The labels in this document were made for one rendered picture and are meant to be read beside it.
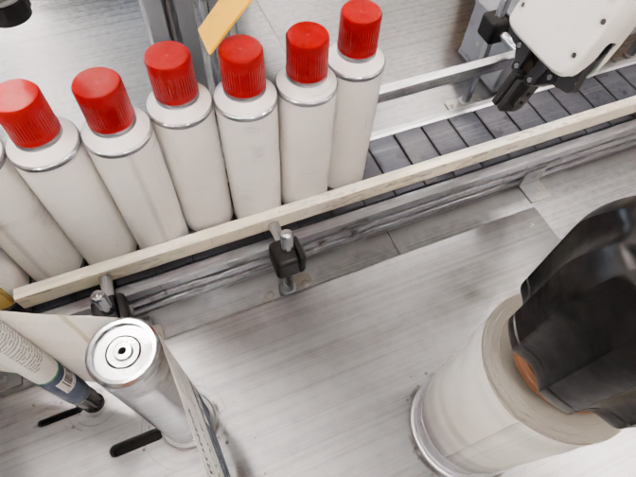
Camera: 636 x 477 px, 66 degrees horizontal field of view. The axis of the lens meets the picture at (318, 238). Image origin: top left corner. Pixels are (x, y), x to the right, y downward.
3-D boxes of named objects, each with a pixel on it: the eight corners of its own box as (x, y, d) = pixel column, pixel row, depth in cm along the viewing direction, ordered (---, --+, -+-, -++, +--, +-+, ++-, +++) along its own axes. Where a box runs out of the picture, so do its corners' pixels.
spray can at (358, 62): (322, 196, 54) (335, 33, 36) (313, 159, 57) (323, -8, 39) (367, 190, 55) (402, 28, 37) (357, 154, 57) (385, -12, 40)
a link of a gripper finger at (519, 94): (534, 56, 50) (494, 107, 55) (553, 76, 49) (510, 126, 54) (553, 58, 52) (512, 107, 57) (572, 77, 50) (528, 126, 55)
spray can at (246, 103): (231, 227, 51) (198, 69, 34) (237, 188, 54) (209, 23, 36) (280, 230, 51) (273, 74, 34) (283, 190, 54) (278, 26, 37)
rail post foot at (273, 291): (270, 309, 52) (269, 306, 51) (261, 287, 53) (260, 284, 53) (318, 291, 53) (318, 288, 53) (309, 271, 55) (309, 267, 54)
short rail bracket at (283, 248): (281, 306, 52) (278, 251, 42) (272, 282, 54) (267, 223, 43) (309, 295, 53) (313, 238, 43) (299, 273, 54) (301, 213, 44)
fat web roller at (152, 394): (168, 459, 40) (83, 410, 24) (155, 405, 42) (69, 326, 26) (222, 436, 41) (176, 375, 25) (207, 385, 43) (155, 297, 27)
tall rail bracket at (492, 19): (477, 135, 66) (526, 28, 52) (450, 99, 70) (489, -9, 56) (497, 130, 67) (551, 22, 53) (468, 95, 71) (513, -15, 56)
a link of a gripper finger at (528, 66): (515, 36, 52) (478, 87, 57) (533, 55, 50) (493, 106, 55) (534, 39, 53) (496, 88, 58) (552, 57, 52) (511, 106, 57)
